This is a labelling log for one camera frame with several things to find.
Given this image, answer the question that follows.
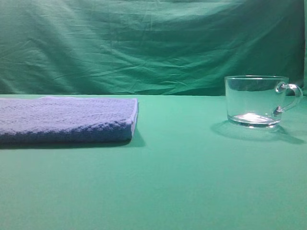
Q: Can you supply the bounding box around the folded blue towel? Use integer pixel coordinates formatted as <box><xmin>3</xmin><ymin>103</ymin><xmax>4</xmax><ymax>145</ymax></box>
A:
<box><xmin>0</xmin><ymin>96</ymin><xmax>138</xmax><ymax>145</ymax></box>

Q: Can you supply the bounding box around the green cloth backdrop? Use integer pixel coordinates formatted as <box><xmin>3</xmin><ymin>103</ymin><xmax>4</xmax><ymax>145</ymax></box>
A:
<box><xmin>0</xmin><ymin>0</ymin><xmax>307</xmax><ymax>96</ymax></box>

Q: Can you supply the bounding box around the transparent glass cup with handle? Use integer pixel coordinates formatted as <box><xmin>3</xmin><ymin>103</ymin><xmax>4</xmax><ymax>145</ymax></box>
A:
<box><xmin>224</xmin><ymin>75</ymin><xmax>303</xmax><ymax>127</ymax></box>

